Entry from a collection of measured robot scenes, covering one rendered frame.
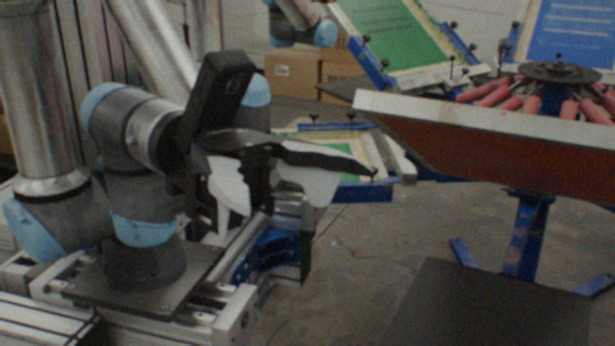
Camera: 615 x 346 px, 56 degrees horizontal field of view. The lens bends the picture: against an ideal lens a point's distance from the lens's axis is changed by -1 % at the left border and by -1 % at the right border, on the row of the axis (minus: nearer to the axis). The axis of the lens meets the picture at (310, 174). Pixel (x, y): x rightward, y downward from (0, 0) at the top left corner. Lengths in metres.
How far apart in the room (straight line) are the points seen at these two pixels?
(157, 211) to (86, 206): 0.27
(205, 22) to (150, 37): 0.66
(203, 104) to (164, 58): 0.28
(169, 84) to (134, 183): 0.17
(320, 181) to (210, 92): 0.13
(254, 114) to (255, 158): 0.88
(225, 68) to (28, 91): 0.43
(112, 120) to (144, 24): 0.21
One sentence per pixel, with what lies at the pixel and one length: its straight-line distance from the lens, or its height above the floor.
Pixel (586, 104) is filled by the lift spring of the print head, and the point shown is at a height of 1.24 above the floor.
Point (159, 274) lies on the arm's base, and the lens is 1.08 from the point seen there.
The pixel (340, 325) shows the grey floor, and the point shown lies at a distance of 2.92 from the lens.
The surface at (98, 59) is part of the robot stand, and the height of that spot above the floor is 1.62.
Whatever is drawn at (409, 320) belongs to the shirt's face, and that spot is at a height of 0.95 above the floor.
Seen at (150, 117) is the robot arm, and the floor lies 1.69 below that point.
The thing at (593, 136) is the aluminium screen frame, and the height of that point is 1.54.
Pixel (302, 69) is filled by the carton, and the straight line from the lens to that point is 5.94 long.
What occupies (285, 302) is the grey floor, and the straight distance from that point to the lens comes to 3.06.
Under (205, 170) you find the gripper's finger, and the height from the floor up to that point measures 1.69.
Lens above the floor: 1.89
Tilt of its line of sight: 26 degrees down
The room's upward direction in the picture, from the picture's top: straight up
